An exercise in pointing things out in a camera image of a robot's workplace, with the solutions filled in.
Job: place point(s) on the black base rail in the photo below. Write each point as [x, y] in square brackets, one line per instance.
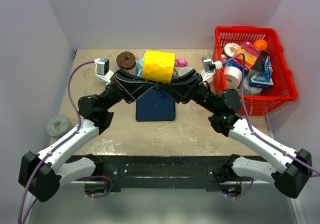
[116, 173]

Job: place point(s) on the small light blue mug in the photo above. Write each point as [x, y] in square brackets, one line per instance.
[140, 67]

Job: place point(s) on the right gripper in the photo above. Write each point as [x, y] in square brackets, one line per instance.
[178, 92]

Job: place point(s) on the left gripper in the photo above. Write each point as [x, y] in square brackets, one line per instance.
[118, 87]

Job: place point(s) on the red plastic basket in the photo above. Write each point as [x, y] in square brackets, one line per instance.
[284, 89]

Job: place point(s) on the blue white box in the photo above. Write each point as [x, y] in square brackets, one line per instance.
[264, 78]

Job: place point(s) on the orange fruit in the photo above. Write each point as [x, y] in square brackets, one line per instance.
[260, 44]

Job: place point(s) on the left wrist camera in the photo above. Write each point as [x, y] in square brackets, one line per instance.
[102, 70]

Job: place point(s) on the dark blue tray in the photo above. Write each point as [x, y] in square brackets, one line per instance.
[155, 106]

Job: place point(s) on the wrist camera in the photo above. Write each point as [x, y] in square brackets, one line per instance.
[209, 68]
[102, 70]

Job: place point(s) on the white toilet paper roll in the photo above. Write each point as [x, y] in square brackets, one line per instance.
[230, 49]

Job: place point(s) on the orange pink snack box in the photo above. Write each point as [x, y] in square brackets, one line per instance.
[251, 54]

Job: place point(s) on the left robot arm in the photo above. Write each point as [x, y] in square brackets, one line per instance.
[43, 173]

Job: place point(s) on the brown lidded white jar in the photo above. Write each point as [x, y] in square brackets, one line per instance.
[127, 61]

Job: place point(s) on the grey cup at edge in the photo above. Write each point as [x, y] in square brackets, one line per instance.
[57, 126]

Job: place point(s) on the yellow mug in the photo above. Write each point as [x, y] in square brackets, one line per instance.
[158, 66]

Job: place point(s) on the pink rectangular box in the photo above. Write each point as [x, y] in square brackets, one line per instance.
[180, 62]

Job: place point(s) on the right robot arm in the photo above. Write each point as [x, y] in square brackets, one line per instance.
[289, 170]

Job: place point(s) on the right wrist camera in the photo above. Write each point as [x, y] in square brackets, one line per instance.
[209, 68]

